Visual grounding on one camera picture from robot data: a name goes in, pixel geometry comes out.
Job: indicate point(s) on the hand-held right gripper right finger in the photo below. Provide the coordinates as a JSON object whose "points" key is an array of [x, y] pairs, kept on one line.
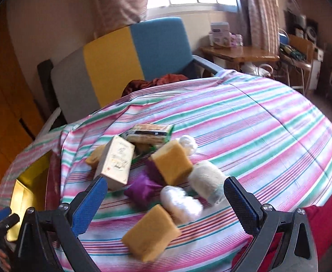
{"points": [[242, 204]]}

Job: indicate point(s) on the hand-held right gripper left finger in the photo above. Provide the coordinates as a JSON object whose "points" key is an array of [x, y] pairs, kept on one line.
{"points": [[89, 204]]}

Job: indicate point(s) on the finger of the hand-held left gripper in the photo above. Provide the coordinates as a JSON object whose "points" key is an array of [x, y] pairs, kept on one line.
{"points": [[2, 214]]}

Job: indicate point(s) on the gold tin box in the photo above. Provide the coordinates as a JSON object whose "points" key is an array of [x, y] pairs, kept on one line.
{"points": [[27, 181]]}

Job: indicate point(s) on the cream fabric roll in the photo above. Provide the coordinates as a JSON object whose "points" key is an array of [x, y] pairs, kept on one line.
{"points": [[205, 180]]}

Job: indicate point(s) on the cream cardboard box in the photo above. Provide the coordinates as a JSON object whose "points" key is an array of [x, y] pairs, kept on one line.
{"points": [[115, 161]]}

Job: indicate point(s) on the purple snack packet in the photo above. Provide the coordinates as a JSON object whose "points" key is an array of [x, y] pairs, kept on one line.
{"points": [[154, 172], [143, 189]]}

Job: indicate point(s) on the rice cracker packet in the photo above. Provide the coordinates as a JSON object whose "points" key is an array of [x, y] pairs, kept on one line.
{"points": [[149, 136]]}

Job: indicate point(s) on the striped bedsheet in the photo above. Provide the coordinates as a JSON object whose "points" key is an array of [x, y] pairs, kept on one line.
{"points": [[239, 124]]}

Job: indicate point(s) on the red-brown cloth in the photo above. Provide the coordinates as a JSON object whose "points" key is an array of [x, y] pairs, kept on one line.
{"points": [[154, 83]]}

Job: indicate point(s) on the grey yellow blue chair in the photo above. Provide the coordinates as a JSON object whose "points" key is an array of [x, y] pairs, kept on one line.
{"points": [[112, 59]]}

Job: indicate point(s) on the wooden side table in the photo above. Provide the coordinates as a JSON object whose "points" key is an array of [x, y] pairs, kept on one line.
{"points": [[239, 53]]}

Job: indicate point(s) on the cluttered metal rack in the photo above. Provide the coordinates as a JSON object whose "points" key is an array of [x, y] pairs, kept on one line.
{"points": [[299, 62]]}

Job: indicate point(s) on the pink jars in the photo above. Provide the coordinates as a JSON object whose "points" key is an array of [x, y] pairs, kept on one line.
{"points": [[236, 40]]}

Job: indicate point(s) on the blue round device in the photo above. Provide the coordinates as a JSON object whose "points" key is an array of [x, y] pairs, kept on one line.
{"points": [[284, 38]]}

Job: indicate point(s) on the white carton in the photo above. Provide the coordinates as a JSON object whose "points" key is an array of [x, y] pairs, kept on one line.
{"points": [[219, 34]]}

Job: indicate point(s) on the patterned curtain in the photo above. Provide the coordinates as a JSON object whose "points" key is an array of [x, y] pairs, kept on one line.
{"points": [[261, 14], [117, 2]]}

